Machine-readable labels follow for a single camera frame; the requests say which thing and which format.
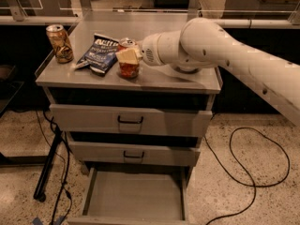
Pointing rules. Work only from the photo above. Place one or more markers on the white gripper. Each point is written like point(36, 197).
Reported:
point(149, 51)

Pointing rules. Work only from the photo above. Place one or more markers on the red coke can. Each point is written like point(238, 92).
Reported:
point(128, 70)

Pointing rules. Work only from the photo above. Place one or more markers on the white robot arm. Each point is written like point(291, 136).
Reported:
point(201, 43)

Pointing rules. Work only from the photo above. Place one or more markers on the top drawer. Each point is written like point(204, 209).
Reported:
point(124, 120)

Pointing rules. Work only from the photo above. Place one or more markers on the gold brown soda can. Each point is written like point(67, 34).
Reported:
point(61, 46)

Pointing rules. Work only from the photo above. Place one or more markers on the grey drawer cabinet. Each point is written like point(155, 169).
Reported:
point(164, 88)

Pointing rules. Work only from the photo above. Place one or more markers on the middle drawer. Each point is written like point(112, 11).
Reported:
point(138, 149)

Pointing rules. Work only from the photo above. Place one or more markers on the open bottom drawer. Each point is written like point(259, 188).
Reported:
point(134, 195)

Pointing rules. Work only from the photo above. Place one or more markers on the blue chip bag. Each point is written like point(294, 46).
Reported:
point(101, 56)

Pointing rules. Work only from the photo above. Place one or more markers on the black table leg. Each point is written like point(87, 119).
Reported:
point(39, 194)

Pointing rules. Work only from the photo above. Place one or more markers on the white horizontal rail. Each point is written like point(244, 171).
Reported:
point(225, 23)

